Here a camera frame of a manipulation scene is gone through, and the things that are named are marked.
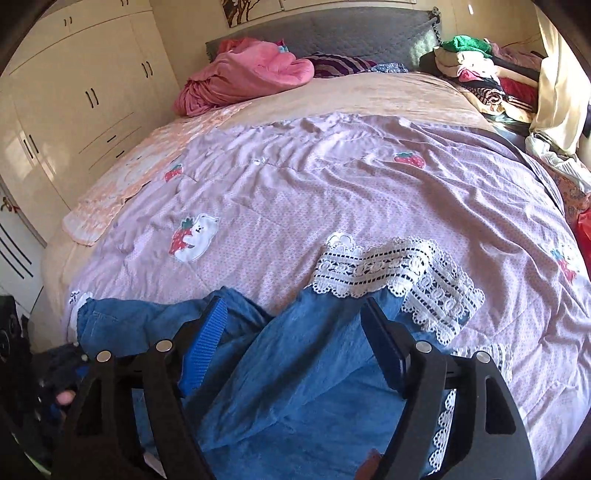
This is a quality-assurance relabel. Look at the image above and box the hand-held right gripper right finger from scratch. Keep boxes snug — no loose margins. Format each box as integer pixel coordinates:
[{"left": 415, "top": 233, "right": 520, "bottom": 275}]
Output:
[{"left": 360, "top": 296, "right": 539, "bottom": 480}]

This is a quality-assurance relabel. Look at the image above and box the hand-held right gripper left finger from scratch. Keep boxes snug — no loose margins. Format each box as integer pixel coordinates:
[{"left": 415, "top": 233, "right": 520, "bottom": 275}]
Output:
[{"left": 51, "top": 296, "right": 230, "bottom": 480}]

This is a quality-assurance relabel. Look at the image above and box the blue denim pants lace hem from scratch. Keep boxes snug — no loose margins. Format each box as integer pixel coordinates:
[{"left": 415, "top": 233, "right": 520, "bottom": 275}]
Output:
[{"left": 74, "top": 235, "right": 513, "bottom": 480}]

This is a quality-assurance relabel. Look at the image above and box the purple printed quilt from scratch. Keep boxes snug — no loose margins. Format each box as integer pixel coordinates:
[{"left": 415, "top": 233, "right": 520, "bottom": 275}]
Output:
[{"left": 41, "top": 113, "right": 591, "bottom": 467}]

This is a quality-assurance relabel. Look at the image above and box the peach patterned towel blanket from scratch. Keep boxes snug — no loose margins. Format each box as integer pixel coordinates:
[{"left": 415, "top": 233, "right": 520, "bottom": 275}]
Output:
[{"left": 62, "top": 99, "right": 254, "bottom": 246}]

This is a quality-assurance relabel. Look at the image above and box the red plastic bag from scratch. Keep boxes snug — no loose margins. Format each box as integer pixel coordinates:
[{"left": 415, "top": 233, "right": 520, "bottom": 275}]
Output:
[{"left": 573, "top": 203, "right": 591, "bottom": 278}]

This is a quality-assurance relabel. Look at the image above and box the white door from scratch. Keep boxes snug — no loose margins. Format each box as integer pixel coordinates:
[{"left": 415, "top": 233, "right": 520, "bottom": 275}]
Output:
[{"left": 0, "top": 178, "right": 47, "bottom": 315}]

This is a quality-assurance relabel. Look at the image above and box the pink blanket pile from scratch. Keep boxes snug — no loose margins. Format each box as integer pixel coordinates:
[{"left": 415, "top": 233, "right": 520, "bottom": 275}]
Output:
[{"left": 173, "top": 37, "right": 315, "bottom": 117}]

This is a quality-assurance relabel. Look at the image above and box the purple striped pillow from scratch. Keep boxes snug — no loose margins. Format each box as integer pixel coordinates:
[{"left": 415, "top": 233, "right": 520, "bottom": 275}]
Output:
[{"left": 302, "top": 53, "right": 379, "bottom": 80}]

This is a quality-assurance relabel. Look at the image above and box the cream wardrobe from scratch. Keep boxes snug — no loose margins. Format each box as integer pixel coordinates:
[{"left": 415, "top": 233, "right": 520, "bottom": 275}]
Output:
[{"left": 0, "top": 0, "right": 181, "bottom": 241}]

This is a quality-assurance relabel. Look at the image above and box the pile of folded clothes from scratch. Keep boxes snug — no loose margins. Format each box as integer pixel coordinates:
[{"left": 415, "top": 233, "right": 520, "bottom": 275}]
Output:
[{"left": 418, "top": 34, "right": 543, "bottom": 125}]

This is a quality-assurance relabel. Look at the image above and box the cream curtain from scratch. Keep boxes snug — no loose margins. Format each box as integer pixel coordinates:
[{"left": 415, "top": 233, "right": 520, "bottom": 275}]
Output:
[{"left": 531, "top": 9, "right": 591, "bottom": 155}]

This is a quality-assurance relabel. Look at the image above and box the grey padded headboard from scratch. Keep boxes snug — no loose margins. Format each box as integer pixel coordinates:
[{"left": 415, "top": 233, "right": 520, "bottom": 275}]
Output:
[{"left": 205, "top": 7, "right": 444, "bottom": 75}]

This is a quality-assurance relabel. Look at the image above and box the black braided strap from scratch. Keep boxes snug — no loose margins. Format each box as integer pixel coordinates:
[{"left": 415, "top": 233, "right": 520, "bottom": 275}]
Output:
[{"left": 427, "top": 7, "right": 444, "bottom": 47}]

